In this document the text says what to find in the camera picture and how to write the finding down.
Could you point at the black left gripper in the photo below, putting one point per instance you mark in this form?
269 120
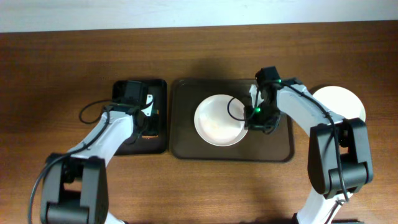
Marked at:
150 123

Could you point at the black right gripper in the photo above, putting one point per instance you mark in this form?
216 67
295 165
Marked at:
257 123

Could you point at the orange green sponge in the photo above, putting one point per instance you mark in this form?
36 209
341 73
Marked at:
146 136

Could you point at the pink plate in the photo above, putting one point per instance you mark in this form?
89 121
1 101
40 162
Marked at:
214 124

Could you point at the large brown tray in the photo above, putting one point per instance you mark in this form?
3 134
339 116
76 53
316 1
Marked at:
186 143

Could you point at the small black tray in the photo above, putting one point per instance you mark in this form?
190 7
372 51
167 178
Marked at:
134 144

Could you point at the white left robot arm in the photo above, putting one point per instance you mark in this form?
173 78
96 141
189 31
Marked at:
75 188

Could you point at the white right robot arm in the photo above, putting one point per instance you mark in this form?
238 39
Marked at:
339 155

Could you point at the cream plate with red stain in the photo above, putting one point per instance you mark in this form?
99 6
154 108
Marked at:
342 101

